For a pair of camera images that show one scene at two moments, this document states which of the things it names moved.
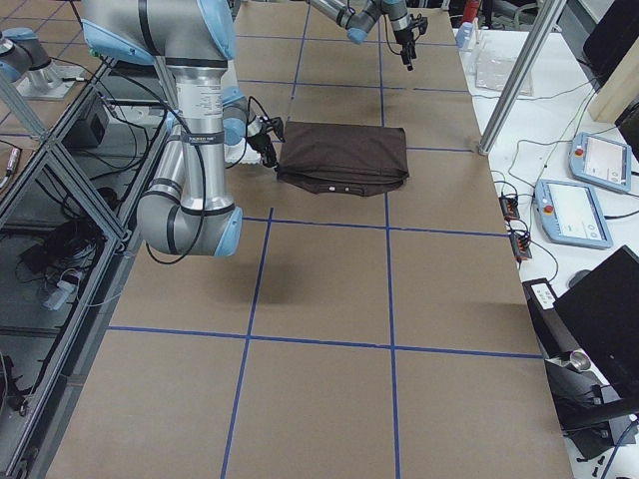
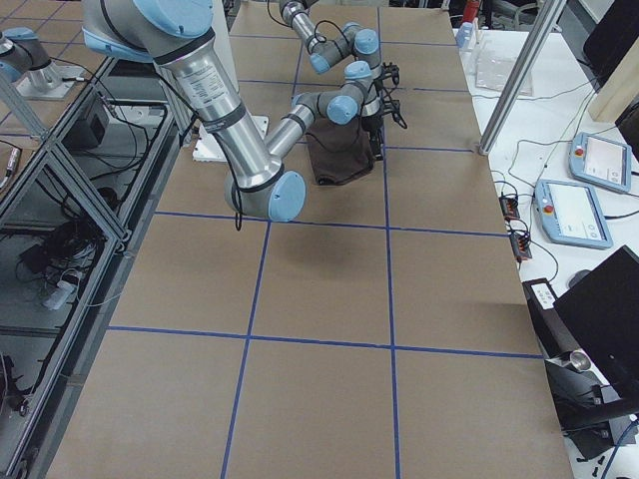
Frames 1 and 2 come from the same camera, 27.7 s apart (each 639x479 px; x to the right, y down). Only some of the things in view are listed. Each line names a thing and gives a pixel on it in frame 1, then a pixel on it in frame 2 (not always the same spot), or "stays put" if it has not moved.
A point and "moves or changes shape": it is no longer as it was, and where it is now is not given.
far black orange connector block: (510, 207) stays put
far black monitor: (611, 38) stays put
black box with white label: (555, 337) stays put
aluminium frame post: (546, 25) stays put
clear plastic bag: (493, 70) stays put
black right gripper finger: (270, 158) → (377, 148)
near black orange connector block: (520, 240) stays put
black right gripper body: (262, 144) → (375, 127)
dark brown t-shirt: (342, 159) moves or changes shape
